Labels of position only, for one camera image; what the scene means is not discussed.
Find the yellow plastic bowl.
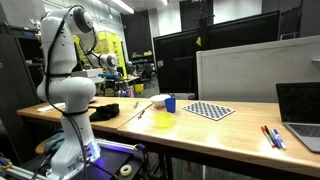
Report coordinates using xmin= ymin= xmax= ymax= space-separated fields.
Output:
xmin=153 ymin=112 xmax=174 ymax=127

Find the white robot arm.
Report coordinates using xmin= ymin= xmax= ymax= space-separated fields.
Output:
xmin=37 ymin=5 xmax=107 ymax=180

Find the blue cup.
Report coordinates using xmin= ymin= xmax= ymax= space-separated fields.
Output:
xmin=165 ymin=98 xmax=176 ymax=113

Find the teal cloth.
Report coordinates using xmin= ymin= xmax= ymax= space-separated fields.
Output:
xmin=44 ymin=133 xmax=65 ymax=154

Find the black towel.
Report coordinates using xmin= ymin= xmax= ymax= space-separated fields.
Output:
xmin=89 ymin=103 xmax=120 ymax=122

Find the red marker pen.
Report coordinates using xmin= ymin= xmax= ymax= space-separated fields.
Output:
xmin=261 ymin=126 xmax=275 ymax=148

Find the yellow tape roll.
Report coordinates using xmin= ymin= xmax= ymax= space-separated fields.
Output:
xmin=120 ymin=164 xmax=132 ymax=177

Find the white bowl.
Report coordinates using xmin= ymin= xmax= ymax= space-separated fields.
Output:
xmin=150 ymin=94 xmax=170 ymax=108

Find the blue marker pen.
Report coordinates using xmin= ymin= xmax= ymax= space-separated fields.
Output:
xmin=273 ymin=129 xmax=286 ymax=150

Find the small checkerboard calibration sheet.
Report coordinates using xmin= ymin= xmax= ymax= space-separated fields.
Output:
xmin=182 ymin=102 xmax=234 ymax=121

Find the black marker pen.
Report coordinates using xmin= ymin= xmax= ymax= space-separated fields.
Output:
xmin=264 ymin=125 xmax=280 ymax=148

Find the white partition panel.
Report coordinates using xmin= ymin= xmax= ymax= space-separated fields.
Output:
xmin=198 ymin=35 xmax=320 ymax=102

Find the black laptop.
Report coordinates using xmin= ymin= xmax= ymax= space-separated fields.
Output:
xmin=276 ymin=82 xmax=320 ymax=153

